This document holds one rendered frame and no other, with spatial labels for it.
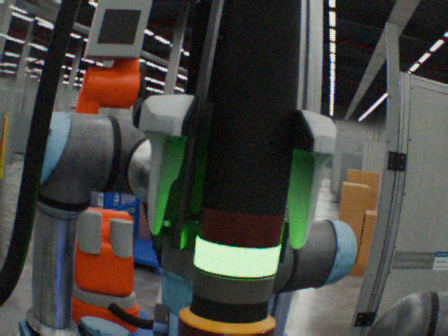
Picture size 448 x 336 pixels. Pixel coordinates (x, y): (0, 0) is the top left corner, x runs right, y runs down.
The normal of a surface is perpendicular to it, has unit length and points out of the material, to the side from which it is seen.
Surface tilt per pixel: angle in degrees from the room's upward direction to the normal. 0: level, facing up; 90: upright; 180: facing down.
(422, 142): 90
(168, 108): 42
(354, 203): 90
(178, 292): 93
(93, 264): 90
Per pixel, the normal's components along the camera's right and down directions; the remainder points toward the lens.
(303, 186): -0.99, -0.04
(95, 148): 0.59, -0.06
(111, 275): 0.31, 0.09
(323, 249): 0.58, -0.33
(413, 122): -0.12, 0.04
